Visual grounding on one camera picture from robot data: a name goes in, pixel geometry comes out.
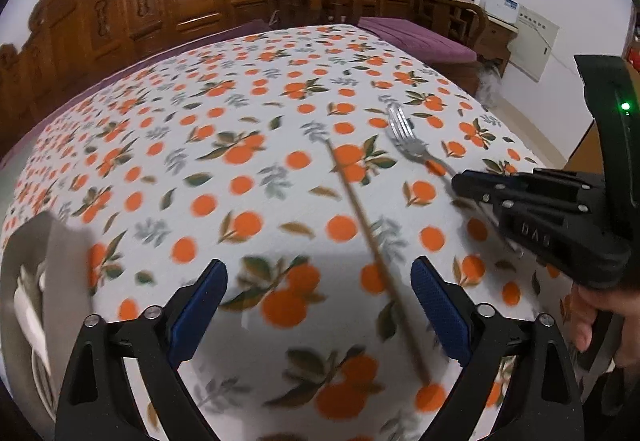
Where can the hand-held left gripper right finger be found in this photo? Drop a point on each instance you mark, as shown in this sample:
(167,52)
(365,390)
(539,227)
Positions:
(442,316)

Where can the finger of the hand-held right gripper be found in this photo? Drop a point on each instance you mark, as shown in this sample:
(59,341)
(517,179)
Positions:
(525,183)
(540,208)

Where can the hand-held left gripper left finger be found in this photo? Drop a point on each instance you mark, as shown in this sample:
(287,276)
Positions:
(197,316)

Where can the brown chopstick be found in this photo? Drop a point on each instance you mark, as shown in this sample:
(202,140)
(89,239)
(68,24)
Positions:
(372,246)

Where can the metal fork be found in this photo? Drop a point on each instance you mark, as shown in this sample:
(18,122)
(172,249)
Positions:
(407,141)

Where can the grey tray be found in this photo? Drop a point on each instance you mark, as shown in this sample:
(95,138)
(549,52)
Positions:
(65,261)

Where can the person's right hand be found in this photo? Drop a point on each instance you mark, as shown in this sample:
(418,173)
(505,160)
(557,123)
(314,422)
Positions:
(582,321)

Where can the wooden side table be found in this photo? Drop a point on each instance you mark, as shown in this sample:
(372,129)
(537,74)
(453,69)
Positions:
(497,46)

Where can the beige electrical panel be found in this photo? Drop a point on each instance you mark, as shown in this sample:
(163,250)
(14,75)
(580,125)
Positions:
(534,43)

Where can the orange print tablecloth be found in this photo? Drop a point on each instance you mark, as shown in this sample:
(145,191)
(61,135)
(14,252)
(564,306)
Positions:
(280,181)

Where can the white box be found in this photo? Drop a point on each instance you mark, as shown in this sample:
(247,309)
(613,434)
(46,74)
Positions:
(501,7)

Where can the purple cushion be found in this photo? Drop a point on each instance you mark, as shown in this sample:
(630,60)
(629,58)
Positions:
(415,38)

